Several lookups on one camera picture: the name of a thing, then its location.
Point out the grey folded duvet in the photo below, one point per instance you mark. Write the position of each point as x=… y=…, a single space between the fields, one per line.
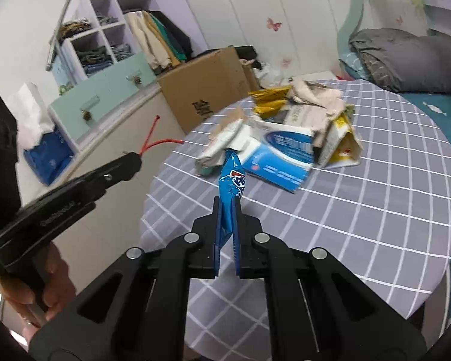
x=401 y=62

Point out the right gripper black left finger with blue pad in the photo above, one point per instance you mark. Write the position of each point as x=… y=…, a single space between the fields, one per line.
x=136 y=309

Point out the blue tissue pack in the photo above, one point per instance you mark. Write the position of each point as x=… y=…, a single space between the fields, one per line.
x=50 y=157

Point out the grey checked tablecloth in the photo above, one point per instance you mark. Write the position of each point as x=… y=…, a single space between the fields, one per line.
x=226 y=317

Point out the blue snack wrapper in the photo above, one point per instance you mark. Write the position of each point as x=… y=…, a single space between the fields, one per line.
x=231 y=185

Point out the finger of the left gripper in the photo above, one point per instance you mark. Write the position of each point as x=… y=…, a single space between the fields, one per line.
x=90 y=187

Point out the white low cabinet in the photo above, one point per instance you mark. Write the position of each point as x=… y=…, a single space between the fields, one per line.
x=101 y=236

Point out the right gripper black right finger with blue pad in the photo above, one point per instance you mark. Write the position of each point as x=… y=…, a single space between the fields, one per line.
x=317 y=308

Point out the lilac cubby shelf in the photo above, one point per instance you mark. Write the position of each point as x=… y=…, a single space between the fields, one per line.
x=92 y=35

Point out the hanging clothes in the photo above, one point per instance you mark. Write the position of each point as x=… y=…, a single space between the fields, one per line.
x=165 y=46

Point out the yellow white snack bag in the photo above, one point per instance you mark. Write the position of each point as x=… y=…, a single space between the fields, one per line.
x=341 y=147

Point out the yellow foil bag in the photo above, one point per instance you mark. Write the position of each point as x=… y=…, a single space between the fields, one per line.
x=268 y=102

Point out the large cardboard box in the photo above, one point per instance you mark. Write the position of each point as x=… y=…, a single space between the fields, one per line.
x=200 y=88

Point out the newspaper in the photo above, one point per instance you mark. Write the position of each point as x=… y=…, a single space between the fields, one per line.
x=313 y=106

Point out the teal drawer unit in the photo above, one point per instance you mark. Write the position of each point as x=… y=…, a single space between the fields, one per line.
x=83 y=106

